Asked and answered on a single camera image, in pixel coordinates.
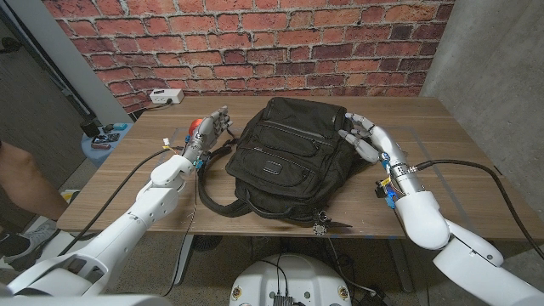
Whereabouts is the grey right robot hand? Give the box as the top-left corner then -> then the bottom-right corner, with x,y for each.
338,112 -> 405,166

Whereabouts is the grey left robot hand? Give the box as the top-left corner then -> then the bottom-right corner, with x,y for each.
182,105 -> 234,162

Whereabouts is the black backpack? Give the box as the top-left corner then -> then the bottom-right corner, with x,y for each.
196,96 -> 371,224

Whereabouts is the white power strip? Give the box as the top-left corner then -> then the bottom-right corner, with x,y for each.
149,88 -> 185,105

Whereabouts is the black flat device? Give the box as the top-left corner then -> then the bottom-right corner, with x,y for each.
91,133 -> 122,145

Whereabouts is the brick print backdrop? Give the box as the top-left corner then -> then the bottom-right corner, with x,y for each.
42,0 -> 455,114

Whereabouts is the light blue round stool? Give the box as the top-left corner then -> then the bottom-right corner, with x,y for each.
80,122 -> 135,169

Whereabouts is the black round ribbed object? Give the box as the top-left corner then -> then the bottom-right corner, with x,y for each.
193,235 -> 224,252

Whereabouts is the grey table leg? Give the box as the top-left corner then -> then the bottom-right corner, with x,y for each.
172,235 -> 196,286
388,238 -> 416,294

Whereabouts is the black power brick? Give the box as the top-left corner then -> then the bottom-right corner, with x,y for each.
360,288 -> 388,306

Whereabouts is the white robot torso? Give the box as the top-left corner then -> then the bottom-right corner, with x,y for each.
229,253 -> 353,306

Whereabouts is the person's bare leg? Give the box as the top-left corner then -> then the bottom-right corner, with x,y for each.
0,139 -> 69,222

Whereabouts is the grey sneaker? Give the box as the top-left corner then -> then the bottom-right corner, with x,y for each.
0,218 -> 60,273

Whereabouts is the black power strip cord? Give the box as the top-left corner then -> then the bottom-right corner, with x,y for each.
127,99 -> 173,118

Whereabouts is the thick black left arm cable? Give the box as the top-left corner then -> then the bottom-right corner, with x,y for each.
59,147 -> 184,256

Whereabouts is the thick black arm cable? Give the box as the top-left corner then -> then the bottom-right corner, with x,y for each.
59,147 -> 184,256
407,159 -> 544,260

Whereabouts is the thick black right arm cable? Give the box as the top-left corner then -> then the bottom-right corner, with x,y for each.
407,159 -> 544,260

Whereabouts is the metal keychain with round charm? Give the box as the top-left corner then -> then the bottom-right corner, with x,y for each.
312,210 -> 354,237

